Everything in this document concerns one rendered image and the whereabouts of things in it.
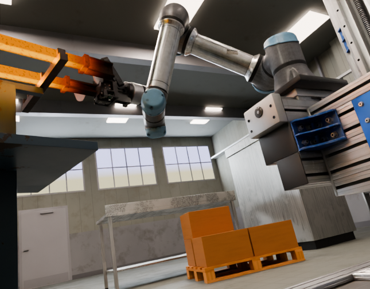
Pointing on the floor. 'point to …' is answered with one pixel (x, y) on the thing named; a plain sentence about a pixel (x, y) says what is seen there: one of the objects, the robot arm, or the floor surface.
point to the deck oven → (287, 200)
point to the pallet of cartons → (234, 245)
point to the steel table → (135, 213)
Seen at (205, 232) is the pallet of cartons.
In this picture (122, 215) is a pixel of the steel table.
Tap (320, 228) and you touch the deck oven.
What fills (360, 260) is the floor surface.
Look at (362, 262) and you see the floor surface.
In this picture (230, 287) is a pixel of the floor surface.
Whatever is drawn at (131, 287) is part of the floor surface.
